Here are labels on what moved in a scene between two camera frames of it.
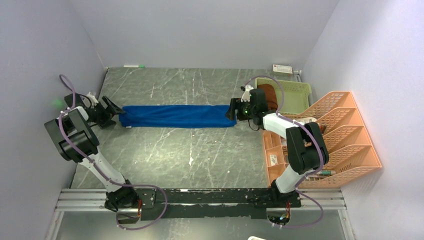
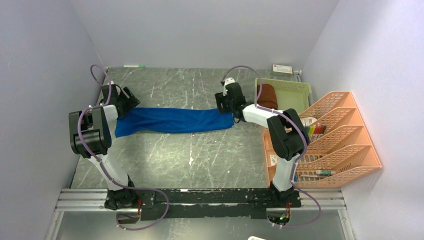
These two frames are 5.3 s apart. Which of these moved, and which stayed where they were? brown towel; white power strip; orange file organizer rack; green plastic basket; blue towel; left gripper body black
Moved: left gripper body black; blue towel
Stayed: white power strip; orange file organizer rack; green plastic basket; brown towel
